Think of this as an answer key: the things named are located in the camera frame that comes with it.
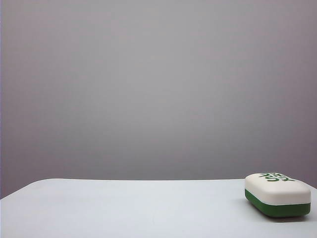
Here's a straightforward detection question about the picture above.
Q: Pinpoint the white green foam mahjong tile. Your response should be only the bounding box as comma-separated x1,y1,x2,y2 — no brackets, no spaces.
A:
244,171,312,218

